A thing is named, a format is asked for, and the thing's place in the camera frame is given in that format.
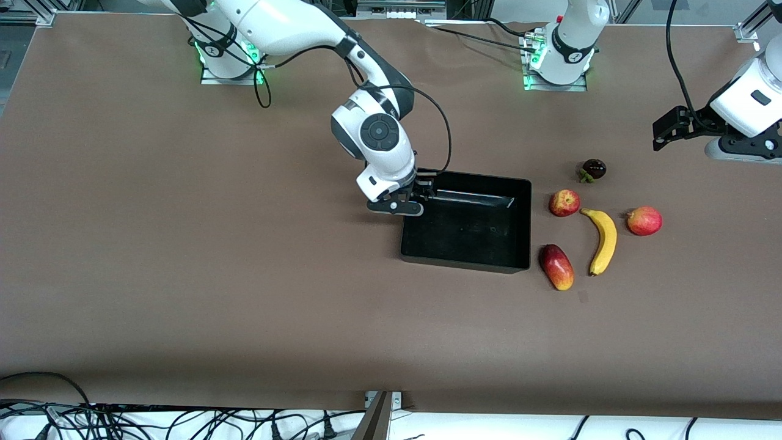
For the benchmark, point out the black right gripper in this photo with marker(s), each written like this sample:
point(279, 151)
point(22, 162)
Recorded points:
point(423, 187)

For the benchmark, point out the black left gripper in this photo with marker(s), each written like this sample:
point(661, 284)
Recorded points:
point(697, 117)

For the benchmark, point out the black plastic box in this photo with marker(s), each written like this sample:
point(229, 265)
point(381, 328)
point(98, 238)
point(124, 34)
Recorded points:
point(470, 238)

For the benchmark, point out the yellow banana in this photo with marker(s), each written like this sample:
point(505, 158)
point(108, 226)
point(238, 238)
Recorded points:
point(606, 238)

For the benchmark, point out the red apple with yellow patches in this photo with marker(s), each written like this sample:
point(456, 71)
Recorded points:
point(564, 203)

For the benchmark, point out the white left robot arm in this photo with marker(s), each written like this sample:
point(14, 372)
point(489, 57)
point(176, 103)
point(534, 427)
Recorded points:
point(574, 36)

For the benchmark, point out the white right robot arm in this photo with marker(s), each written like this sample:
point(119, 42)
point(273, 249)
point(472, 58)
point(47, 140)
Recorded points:
point(275, 24)

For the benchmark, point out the dark purple mangosteen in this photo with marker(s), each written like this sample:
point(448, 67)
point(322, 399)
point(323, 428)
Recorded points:
point(594, 168)

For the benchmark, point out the aluminium corner profile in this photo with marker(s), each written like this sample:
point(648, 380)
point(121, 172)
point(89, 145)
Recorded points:
point(748, 29)
point(30, 16)

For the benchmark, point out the red yellow mango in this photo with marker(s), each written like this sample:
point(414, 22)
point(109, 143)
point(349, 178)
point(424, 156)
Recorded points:
point(557, 267)

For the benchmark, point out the brown paper table cover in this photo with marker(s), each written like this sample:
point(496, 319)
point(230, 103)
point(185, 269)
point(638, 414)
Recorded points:
point(275, 305)

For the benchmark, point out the white power strip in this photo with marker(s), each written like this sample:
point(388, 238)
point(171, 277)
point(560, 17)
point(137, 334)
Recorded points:
point(400, 9)

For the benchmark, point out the grey metal mast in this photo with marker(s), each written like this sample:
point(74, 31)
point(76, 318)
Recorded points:
point(374, 421)

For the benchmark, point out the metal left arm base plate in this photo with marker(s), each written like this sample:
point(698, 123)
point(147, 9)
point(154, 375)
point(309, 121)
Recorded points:
point(550, 87)

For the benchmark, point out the metal table edge bracket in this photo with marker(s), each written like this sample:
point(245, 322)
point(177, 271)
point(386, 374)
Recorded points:
point(396, 398)

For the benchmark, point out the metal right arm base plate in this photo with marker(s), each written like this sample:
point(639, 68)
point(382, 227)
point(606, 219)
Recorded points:
point(211, 79)

